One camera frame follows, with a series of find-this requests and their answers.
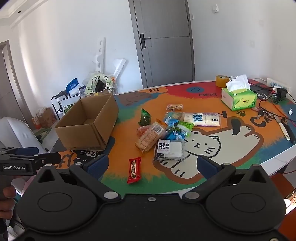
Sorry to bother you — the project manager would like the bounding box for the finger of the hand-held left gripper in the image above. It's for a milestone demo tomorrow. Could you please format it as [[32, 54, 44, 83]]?
[[35, 152, 62, 167], [0, 147, 40, 156]]

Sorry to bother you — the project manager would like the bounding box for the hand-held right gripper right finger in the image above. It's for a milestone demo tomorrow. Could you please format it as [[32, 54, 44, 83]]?
[[182, 155, 271, 202]]

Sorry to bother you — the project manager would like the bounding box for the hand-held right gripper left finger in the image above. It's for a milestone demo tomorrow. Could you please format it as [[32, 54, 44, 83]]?
[[35, 153, 122, 202]]

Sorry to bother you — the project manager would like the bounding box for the dark green snack packet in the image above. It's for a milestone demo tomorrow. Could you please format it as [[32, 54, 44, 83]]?
[[138, 108, 152, 127]]

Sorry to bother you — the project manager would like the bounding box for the person's left hand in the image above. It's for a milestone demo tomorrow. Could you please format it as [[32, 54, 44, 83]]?
[[0, 185, 17, 219]]

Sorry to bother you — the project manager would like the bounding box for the white curved plastic object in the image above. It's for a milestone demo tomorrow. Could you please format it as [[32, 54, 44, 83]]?
[[0, 117, 49, 153]]

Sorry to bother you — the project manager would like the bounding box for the green floor mat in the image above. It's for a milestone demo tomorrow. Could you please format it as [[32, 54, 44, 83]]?
[[32, 126, 52, 142]]

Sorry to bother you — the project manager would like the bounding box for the red snack packet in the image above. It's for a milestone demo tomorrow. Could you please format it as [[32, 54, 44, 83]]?
[[127, 157, 142, 184]]

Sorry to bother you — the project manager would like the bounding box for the black and white snack packet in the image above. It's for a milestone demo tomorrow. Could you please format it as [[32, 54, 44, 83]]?
[[153, 138, 186, 161]]

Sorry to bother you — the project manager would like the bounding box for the cardboard box with bags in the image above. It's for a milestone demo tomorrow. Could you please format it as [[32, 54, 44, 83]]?
[[32, 107, 57, 129]]

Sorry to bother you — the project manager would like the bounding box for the light green snack packet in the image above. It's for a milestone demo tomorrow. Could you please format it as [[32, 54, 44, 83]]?
[[176, 120, 195, 137]]

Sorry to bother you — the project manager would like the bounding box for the blue snack packet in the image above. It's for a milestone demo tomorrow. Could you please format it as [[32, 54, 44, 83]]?
[[164, 116, 179, 127], [165, 130, 185, 141]]

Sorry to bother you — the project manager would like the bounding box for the white packet with blue label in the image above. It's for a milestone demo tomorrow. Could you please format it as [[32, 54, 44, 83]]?
[[183, 112, 221, 127]]

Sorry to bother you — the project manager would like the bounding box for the colourful cat print table mat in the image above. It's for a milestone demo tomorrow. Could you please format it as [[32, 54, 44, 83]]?
[[55, 80, 296, 194]]

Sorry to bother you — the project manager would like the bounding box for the black metal rack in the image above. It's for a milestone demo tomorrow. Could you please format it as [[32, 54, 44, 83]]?
[[51, 91, 81, 121]]

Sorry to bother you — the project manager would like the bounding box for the orange biscuit packet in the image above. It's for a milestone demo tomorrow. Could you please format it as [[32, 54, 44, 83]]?
[[135, 122, 167, 153]]

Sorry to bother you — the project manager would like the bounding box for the grey-brown door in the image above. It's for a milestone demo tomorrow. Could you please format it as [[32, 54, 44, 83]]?
[[0, 40, 33, 149]]

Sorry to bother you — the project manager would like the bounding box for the green tissue box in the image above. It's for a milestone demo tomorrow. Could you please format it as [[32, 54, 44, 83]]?
[[221, 75, 258, 111]]

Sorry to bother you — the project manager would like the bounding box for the key bunch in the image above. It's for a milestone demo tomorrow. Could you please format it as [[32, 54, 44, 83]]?
[[253, 108, 275, 120]]

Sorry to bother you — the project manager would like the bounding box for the blue bag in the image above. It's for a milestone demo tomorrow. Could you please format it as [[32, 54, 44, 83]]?
[[65, 77, 79, 91]]

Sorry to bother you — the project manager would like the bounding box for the black and white utility knife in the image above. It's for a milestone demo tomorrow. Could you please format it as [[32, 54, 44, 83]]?
[[278, 117, 296, 143]]

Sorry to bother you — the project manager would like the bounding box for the brown tape roll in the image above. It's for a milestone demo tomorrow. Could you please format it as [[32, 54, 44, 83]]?
[[216, 75, 229, 88]]

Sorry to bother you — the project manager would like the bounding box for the black flat device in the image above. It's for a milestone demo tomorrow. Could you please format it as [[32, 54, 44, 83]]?
[[250, 83, 277, 95]]

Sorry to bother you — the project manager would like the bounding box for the white shelf piece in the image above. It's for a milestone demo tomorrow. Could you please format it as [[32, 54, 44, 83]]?
[[112, 59, 126, 80]]

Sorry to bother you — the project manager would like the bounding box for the white power strip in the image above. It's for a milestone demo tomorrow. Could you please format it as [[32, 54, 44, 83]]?
[[266, 77, 292, 93]]

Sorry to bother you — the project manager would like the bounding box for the grey door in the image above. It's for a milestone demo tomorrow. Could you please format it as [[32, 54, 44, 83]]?
[[128, 0, 196, 88]]

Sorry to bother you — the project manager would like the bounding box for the panda print seat ring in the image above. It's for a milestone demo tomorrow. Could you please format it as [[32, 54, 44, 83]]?
[[84, 72, 114, 95]]

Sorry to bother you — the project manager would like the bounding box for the black cable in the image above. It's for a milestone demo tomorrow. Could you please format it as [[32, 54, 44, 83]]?
[[258, 91, 289, 109]]

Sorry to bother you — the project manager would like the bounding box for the red cable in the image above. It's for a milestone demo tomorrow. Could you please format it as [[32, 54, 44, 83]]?
[[273, 102, 296, 123]]

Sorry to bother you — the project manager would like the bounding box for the black door handle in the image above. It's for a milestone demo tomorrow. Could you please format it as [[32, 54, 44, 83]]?
[[139, 34, 151, 49]]

